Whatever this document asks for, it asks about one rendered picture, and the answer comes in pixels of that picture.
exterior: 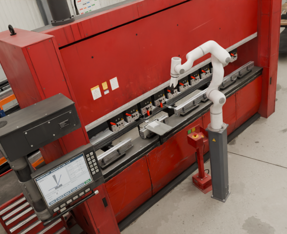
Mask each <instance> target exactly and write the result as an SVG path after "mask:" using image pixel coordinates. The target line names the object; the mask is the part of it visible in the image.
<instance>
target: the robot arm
mask: <svg viewBox="0 0 287 234"><path fill-rule="evenodd" d="M207 53H211V62H212V66H213V77H212V81H211V83H210V85H209V87H208V88H207V91H206V96H207V98H208V99H209V100H211V101H212V102H213V105H211V107H210V120H211V123H209V124H208V129H209V130H210V131H212V132H221V131H224V130H225V129H226V127H227V126H226V124H225V123H224V122H223V120H222V106H223V105H224V104H225V102H226V98H225V95H224V94H223V93H221V92H220V91H218V86H219V85H220V84H221V83H222V81H223V76H224V69H223V66H222V64H227V63H229V62H230V61H231V56H230V54H229V53H228V52H227V51H226V50H225V49H223V48H222V47H221V46H219V45H218V44H217V43H216V42H215V41H212V40H210V41H208V42H206V43H204V44H202V45H201V46H199V47H197V48H196V49H194V50H192V51H190V52H189V53H188V54H187V55H186V59H187V62H186V63H184V64H183V65H181V58H179V57H173V58H172V59H171V70H170V75H171V80H170V87H171V88H170V93H171V94H174V89H177V83H178V77H179V76H180V74H184V73H185V72H187V71H188V70H190V69H191V67H192V65H193V62H194V61H195V60H197V59H199V58H200V57H202V56H204V55H205V54H207Z"/></svg>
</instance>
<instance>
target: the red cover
mask: <svg viewBox="0 0 287 234"><path fill-rule="evenodd" d="M184 1H187V0H136V1H133V2H130V3H127V4H124V5H121V6H118V7H115V8H112V9H109V10H106V11H103V12H100V13H97V14H94V15H90V16H87V17H84V18H81V19H78V20H75V21H74V22H71V23H69V24H65V25H61V26H57V27H54V28H51V29H47V30H44V31H41V32H40V33H43V34H48V35H53V36H55V39H56V42H57V45H58V48H59V47H62V46H65V45H67V44H70V43H73V42H75V41H78V40H81V39H84V38H87V37H89V36H92V35H94V34H97V33H100V32H103V31H105V30H108V29H111V28H114V27H116V26H119V25H122V24H124V23H127V22H130V21H132V20H135V19H138V18H141V17H143V16H146V15H148V14H151V13H154V12H157V11H160V10H162V9H165V8H168V7H170V6H173V5H176V4H179V3H181V2H184Z"/></svg>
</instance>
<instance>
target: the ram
mask: <svg viewBox="0 0 287 234"><path fill-rule="evenodd" d="M257 13H258V0H187V1H184V2H181V3H179V4H176V5H173V6H170V7H168V8H165V9H162V10H160V11H157V12H154V13H151V14H148V15H146V16H143V17H141V18H138V19H135V20H132V21H130V22H127V23H124V24H122V25H119V26H116V27H114V28H111V29H108V30H105V31H103V32H100V33H97V34H94V35H92V36H89V37H87V38H84V39H81V40H78V41H75V42H73V43H70V44H67V45H65V46H62V47H59V51H60V54H61V57H62V60H63V63H64V66H65V69H66V72H67V75H68V78H69V81H70V84H71V87H72V90H73V93H74V96H75V99H76V102H77V105H78V108H79V111H80V114H81V117H82V119H83V122H84V125H85V126H87V125H88V124H90V123H92V122H94V121H96V120H98V119H99V118H101V117H103V116H105V115H107V114H108V113H110V112H112V111H114V110H116V109H117V108H119V107H121V106H123V105H125V104H127V103H128V102H130V101H132V100H134V99H136V98H137V97H139V96H141V95H143V94H145V93H147V92H149V91H150V90H152V89H154V88H156V87H158V86H160V85H161V84H163V83H165V82H167V81H169V80H170V79H171V75H170V70H171V59H172V58H173V57H179V58H181V65H183V64H184V63H186V62H187V59H186V55H187V54H188V53H189V52H190V51H192V50H194V49H196V48H197V47H199V46H201V45H202V44H204V43H206V42H208V41H210V40H212V41H215V42H216V43H217V44H218V45H219V46H221V47H222V48H223V49H227V48H229V47H231V46H232V45H234V44H236V43H238V42H240V41H241V40H243V39H245V38H247V37H249V36H250V35H252V34H254V33H256V32H257ZM114 77H117V81H118V85H119V87H118V88H116V89H114V90H112V89H111V84H110V79H112V78H114ZM104 82H106V83H107V87H108V88H107V89H108V90H109V93H107V94H104V91H105V90H107V89H105V90H103V86H102V83H104ZM169 85H170V83H168V84H166V85H165V86H163V87H161V88H159V89H157V90H156V91H154V92H152V93H150V94H149V95H147V96H145V97H143V98H141V99H140V100H138V101H136V102H134V103H132V104H130V105H128V106H127V107H125V108H123V109H121V110H120V111H118V112H116V113H114V114H112V115H111V116H109V117H107V118H105V119H103V120H102V121H100V122H98V123H96V124H94V125H93V126H91V127H89V128H87V129H86V131H89V130H91V129H93V128H94V127H96V126H98V125H100V124H101V123H103V122H105V121H107V120H108V119H110V118H112V117H114V116H116V115H117V114H119V113H121V112H123V111H124V110H126V109H128V108H130V107H132V106H134V105H135V104H137V103H139V102H141V101H142V100H144V99H146V98H148V97H149V96H151V95H153V94H155V93H157V92H158V91H160V90H162V89H164V88H165V87H167V86H169ZM96 86H99V89H100V93H101V97H99V98H97V99H95V100H94V98H93V95H92V92H91V88H93V87H96Z"/></svg>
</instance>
